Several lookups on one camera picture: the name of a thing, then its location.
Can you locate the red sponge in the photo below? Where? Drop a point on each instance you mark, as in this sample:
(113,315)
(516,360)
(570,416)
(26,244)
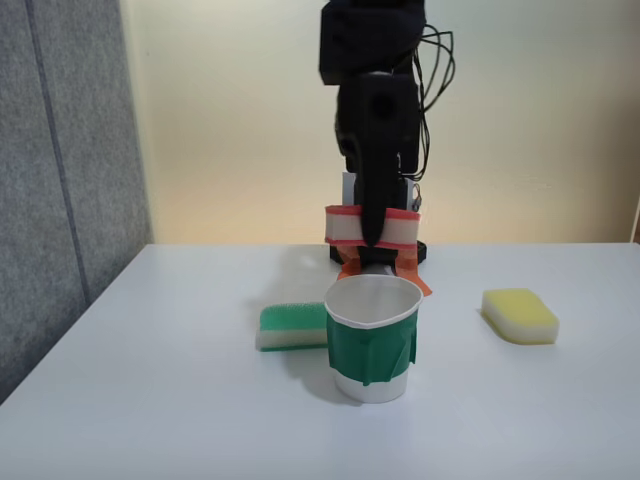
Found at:
(345,225)

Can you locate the orange tape strips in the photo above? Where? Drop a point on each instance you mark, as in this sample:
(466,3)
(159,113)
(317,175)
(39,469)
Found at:
(408,261)

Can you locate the green sponge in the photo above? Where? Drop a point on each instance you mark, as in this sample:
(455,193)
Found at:
(292,320)

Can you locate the white paper cup green tape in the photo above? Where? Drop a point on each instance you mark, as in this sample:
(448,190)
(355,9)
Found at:
(372,350)

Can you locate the yellow sponge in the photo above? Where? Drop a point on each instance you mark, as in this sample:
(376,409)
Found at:
(520,312)

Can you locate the grey fabric partition panel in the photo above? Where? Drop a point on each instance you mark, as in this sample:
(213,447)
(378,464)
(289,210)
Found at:
(65,175)

